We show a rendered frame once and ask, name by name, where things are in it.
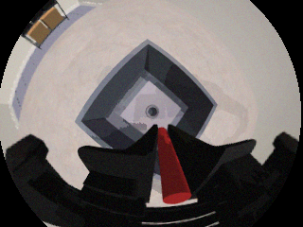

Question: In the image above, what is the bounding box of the red peg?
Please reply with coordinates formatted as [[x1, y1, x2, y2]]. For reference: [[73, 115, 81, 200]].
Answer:
[[156, 128, 192, 204]]

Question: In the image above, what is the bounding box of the dark grey open box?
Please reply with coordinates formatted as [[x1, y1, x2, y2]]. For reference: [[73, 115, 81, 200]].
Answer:
[[75, 39, 217, 148]]

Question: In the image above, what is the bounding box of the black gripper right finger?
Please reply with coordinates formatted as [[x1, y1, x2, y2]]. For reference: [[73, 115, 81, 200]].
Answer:
[[167, 124, 257, 201]]

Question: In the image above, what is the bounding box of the light grey plate with hole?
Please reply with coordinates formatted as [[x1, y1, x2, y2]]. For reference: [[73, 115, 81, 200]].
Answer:
[[121, 80, 181, 133]]

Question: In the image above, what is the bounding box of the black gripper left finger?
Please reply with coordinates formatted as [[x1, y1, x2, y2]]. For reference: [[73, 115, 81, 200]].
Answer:
[[77, 125, 158, 203]]

